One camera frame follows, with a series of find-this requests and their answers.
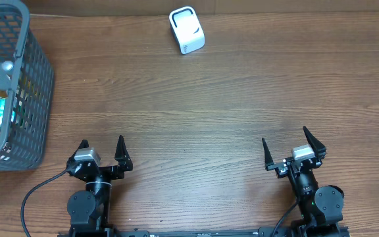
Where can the white barcode scanner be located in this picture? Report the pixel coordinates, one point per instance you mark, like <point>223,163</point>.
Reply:
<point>186,29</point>

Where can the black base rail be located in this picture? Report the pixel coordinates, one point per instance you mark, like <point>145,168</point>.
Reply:
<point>196,233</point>

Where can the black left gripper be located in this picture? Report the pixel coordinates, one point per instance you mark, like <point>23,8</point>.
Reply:
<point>114,170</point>

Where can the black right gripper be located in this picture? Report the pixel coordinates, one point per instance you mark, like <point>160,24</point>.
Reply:
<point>318,149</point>

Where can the grey plastic shopping basket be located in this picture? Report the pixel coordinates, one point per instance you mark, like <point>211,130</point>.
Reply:
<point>28,79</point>

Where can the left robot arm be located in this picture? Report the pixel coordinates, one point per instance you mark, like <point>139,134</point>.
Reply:
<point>89,209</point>

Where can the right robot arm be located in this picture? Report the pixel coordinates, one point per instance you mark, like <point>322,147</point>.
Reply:
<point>317,210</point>

